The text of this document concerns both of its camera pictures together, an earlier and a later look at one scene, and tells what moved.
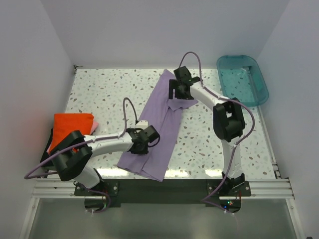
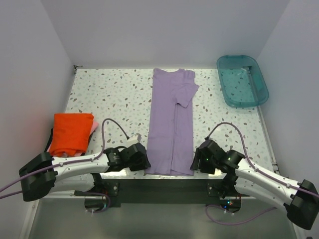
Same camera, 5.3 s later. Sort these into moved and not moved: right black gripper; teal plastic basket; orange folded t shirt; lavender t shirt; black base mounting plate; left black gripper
Moved: right black gripper; left black gripper; lavender t shirt
Not moved: orange folded t shirt; black base mounting plate; teal plastic basket
